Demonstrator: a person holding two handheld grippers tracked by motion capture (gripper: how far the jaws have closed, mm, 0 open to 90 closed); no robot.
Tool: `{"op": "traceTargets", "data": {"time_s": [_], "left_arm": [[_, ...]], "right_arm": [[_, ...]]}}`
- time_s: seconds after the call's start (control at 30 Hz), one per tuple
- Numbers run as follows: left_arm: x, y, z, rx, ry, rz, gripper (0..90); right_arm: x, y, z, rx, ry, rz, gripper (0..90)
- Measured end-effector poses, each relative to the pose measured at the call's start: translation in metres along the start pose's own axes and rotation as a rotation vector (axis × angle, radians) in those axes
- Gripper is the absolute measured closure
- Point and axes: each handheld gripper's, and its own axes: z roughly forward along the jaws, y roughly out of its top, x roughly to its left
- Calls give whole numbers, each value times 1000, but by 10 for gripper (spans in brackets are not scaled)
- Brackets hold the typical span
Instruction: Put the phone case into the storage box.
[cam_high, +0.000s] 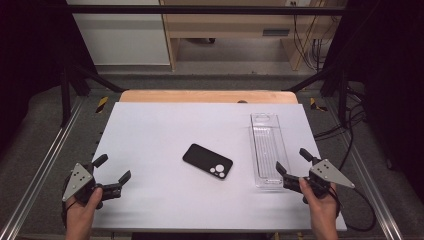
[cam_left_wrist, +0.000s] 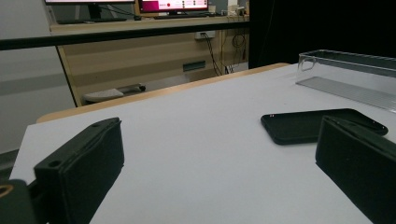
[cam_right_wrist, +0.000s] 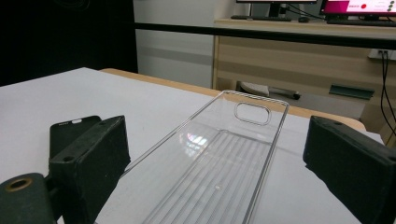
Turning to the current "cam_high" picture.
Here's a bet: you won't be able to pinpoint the black metal frame stand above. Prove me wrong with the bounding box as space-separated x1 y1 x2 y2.
59 62 125 128
283 62 350 125

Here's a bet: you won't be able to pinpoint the grey desk label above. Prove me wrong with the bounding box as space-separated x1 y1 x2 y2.
262 28 291 37

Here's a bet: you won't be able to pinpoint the person's left hand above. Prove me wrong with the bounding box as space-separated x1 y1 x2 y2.
65 187 104 233

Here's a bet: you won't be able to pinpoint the person's right hand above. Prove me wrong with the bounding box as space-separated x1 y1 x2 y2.
298 177 341 231

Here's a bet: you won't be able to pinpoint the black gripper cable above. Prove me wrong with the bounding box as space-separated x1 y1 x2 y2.
60 199 78 229
328 186 378 233

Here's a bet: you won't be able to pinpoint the wooden table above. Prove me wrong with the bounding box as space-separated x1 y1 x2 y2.
119 89 299 104

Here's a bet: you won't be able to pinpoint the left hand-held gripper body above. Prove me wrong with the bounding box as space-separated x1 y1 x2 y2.
62 162 123 210

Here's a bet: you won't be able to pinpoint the light wooden desk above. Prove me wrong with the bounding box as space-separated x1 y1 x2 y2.
159 0 348 72

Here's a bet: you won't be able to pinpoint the black phone case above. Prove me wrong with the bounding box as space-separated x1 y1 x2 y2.
182 143 234 180

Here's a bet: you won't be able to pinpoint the white cabinet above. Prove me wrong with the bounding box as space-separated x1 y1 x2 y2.
66 0 171 66

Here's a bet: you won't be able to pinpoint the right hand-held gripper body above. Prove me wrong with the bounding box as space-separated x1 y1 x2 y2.
283 158 356 200

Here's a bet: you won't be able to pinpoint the yellow black hazard tape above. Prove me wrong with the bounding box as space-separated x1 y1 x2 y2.
309 97 330 113
95 96 110 115

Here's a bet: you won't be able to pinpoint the aluminium floor rail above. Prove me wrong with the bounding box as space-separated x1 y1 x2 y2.
0 96 85 240
324 99 405 240

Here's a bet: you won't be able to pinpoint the hanging cable bundle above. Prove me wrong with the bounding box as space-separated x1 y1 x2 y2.
292 14 336 73

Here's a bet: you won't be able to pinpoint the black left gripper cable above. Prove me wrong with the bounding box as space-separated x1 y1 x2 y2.
60 199 78 229

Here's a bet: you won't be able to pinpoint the black horizontal frame bar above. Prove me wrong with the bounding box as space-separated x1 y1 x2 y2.
43 4 348 16

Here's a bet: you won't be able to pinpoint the clear plastic packaging box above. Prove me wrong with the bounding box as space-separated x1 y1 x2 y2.
249 112 292 190

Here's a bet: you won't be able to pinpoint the black floor cables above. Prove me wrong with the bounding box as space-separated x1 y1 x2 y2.
313 84 368 171

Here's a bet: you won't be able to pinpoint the white table mat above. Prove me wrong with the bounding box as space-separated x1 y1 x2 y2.
90 101 348 232

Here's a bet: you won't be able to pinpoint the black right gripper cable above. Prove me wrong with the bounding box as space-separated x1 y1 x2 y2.
328 186 378 233

